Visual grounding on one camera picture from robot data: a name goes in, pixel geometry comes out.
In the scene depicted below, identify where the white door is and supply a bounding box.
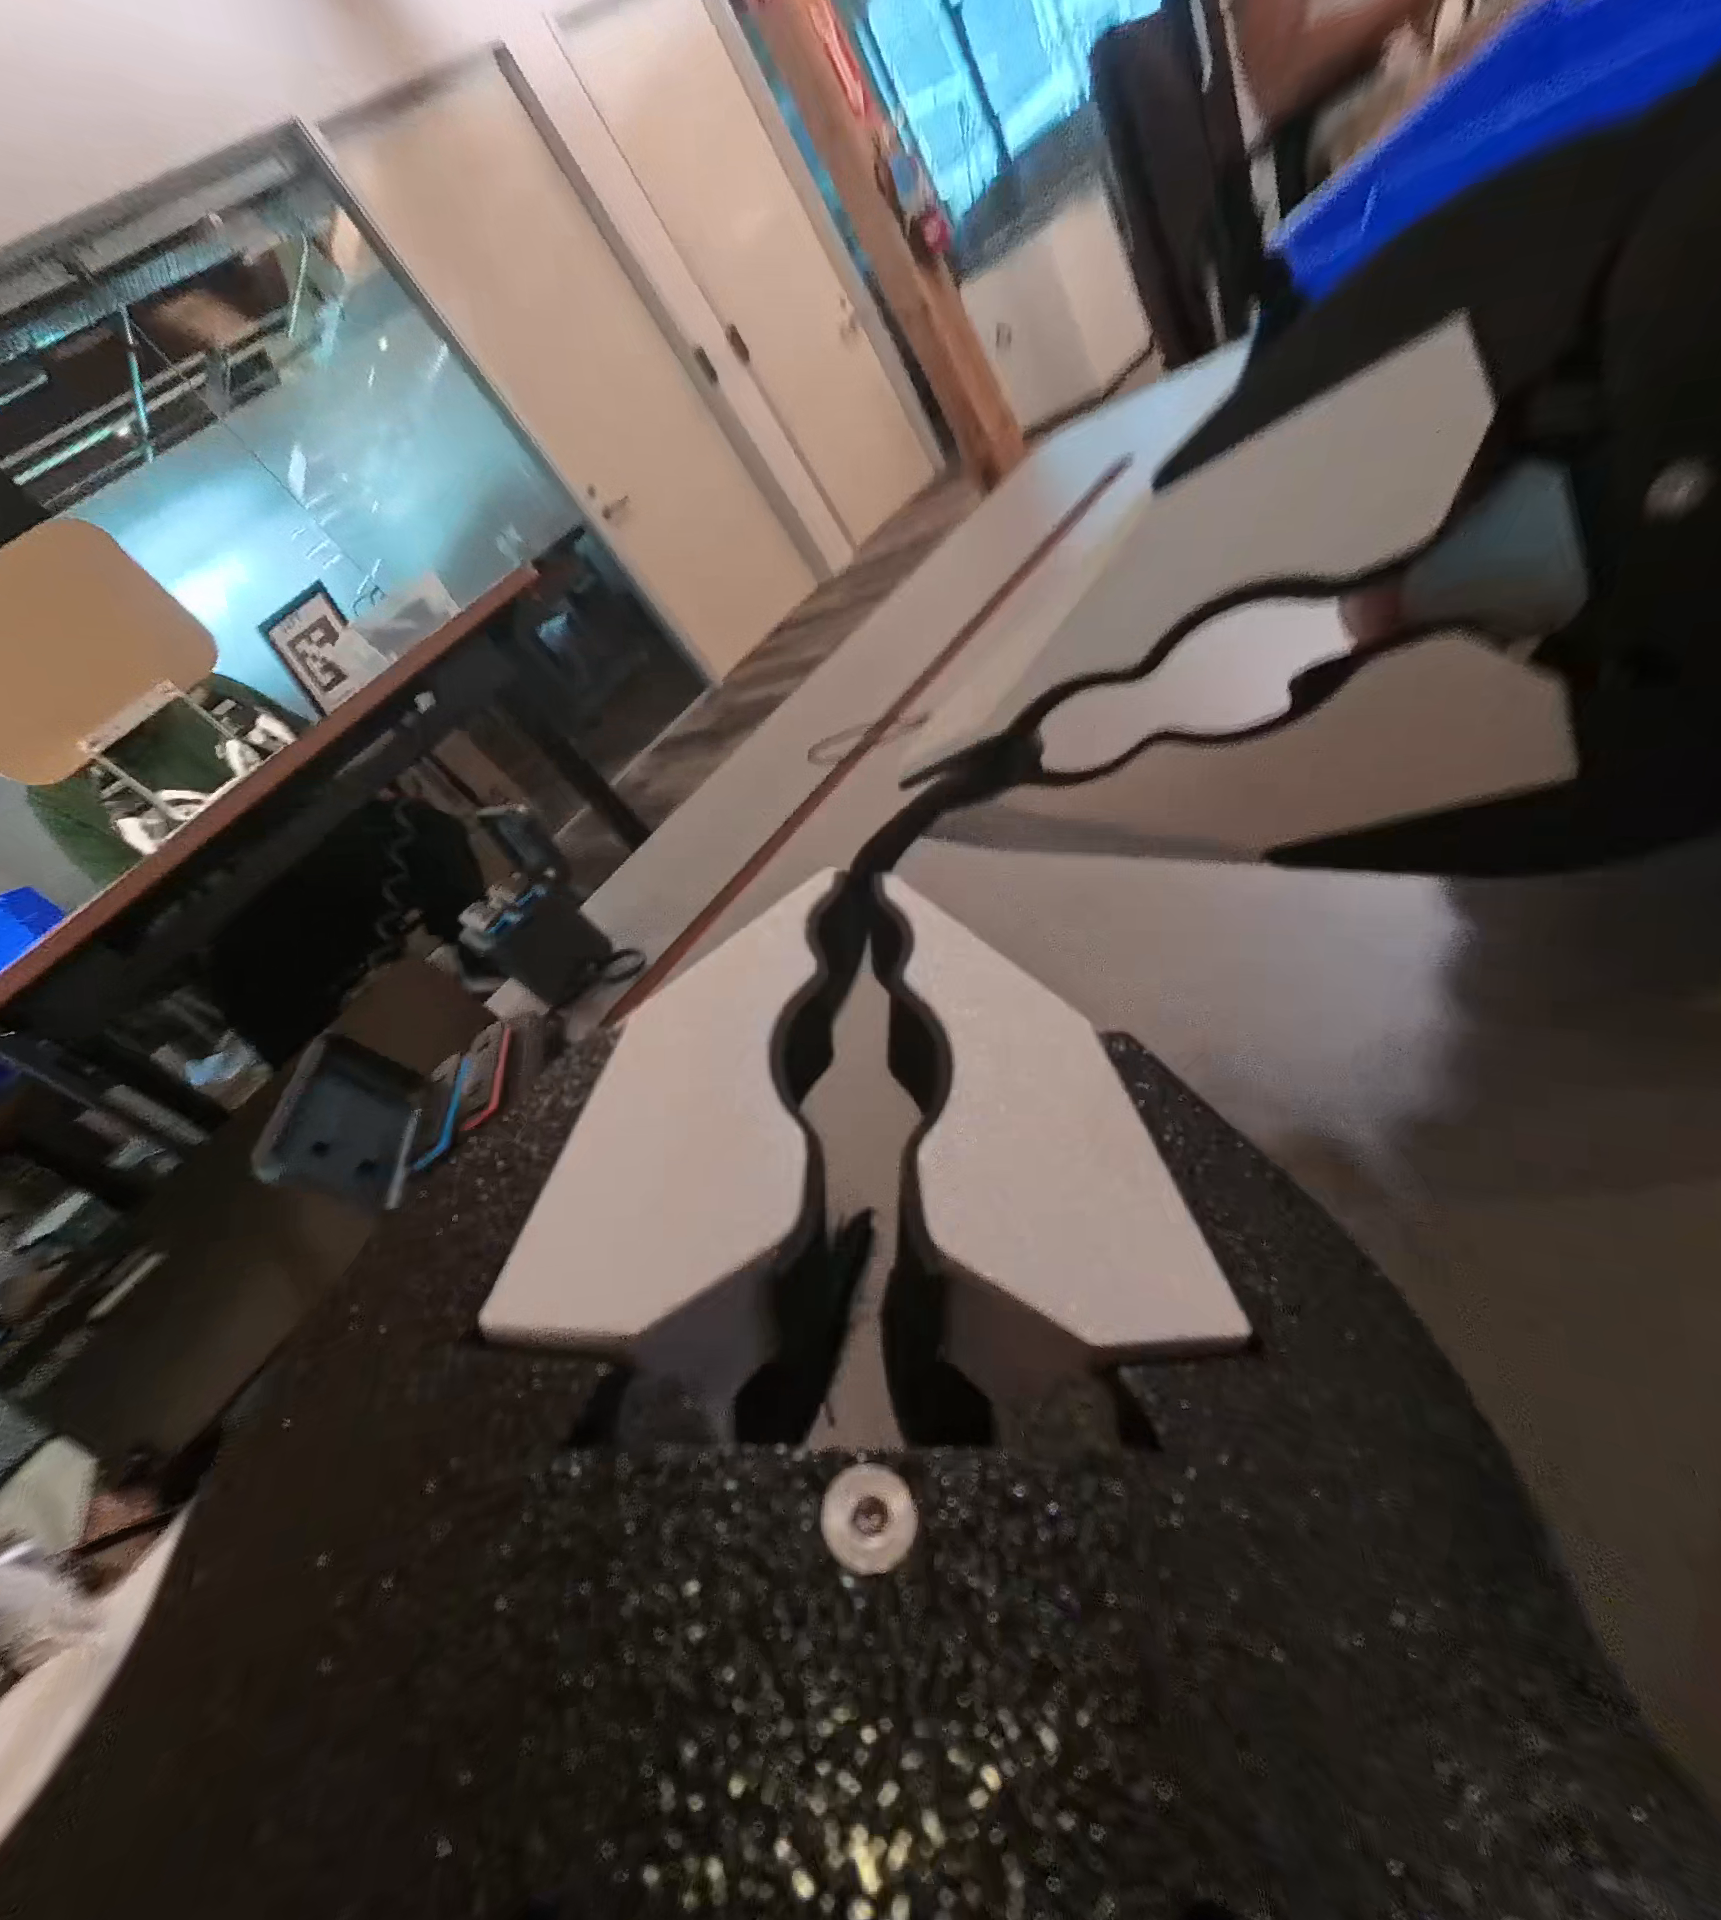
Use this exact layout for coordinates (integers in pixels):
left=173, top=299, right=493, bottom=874
left=320, top=44, right=824, bottom=679
left=544, top=0, right=954, bottom=550

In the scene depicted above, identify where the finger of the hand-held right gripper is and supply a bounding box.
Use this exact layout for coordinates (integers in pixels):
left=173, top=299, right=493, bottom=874
left=900, top=313, right=1506, bottom=790
left=933, top=626, right=1583, bottom=864

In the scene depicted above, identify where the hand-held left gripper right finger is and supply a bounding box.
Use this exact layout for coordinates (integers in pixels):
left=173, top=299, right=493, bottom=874
left=866, top=874, right=1256, bottom=1447

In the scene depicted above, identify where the wooden top office table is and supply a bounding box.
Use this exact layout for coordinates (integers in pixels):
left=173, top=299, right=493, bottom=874
left=0, top=562, right=652, bottom=1202

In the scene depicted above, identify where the white recycling cabinet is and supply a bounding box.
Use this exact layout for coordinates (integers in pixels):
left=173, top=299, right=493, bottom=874
left=958, top=210, right=1163, bottom=438

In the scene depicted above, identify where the cardboard box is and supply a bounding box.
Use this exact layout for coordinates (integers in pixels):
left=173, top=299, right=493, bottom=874
left=335, top=961, right=503, bottom=1074

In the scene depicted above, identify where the clear plastic container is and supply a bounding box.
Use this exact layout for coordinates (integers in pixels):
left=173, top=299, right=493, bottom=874
left=351, top=571, right=465, bottom=662

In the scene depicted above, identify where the black battery charger case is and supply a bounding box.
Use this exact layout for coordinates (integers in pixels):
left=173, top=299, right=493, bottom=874
left=458, top=803, right=645, bottom=1010
left=253, top=1013, right=517, bottom=1210

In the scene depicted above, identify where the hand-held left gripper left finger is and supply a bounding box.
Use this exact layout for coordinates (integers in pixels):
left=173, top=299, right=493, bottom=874
left=477, top=867, right=876, bottom=1447

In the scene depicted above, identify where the large blue storage bin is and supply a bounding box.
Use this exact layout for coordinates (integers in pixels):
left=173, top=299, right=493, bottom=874
left=1265, top=0, right=1721, bottom=303

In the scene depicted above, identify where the framed marker tag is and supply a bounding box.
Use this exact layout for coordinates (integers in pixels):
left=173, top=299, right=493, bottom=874
left=257, top=583, right=389, bottom=720

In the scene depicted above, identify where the black office chair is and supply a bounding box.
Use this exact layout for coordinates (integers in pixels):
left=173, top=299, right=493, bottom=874
left=1094, top=0, right=1276, bottom=370

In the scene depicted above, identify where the black strap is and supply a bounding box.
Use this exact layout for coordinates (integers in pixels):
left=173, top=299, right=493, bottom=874
left=844, top=742, right=1057, bottom=903

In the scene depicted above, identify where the wooden support post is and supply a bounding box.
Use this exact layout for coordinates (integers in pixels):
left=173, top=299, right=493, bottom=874
left=762, top=0, right=1028, bottom=491

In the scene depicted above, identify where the small wooden board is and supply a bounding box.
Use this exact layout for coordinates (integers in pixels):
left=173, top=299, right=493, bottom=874
left=0, top=516, right=221, bottom=790

